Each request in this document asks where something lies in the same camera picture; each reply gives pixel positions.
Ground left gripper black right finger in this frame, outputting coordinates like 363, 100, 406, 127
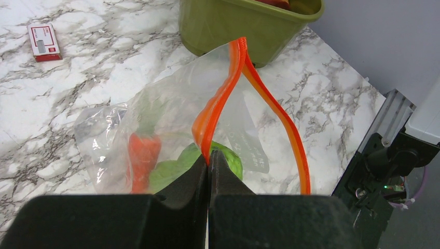
208, 150, 361, 248

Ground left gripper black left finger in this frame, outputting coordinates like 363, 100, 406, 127
1, 157, 208, 248

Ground green toy leafy vegetable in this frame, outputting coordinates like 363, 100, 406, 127
147, 141, 243, 193

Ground orange toy carrot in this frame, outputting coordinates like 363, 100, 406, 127
128, 99, 163, 193

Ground clear zip top bag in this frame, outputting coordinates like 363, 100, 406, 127
74, 37, 312, 195

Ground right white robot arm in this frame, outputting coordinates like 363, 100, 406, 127
333, 83, 439, 248

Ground olive green plastic bin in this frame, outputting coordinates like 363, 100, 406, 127
178, 0, 325, 68

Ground small red white box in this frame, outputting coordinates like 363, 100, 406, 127
27, 23, 62, 62

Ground red toy steak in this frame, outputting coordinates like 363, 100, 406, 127
257, 0, 291, 10

